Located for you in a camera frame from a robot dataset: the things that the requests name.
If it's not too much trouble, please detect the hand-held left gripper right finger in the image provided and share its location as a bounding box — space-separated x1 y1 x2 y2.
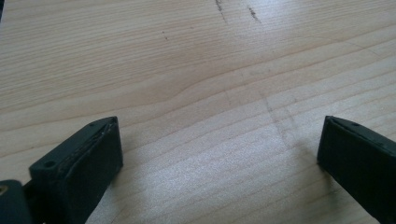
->
317 115 396 224

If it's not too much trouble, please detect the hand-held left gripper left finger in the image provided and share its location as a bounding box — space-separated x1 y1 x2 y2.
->
23 116 124 224

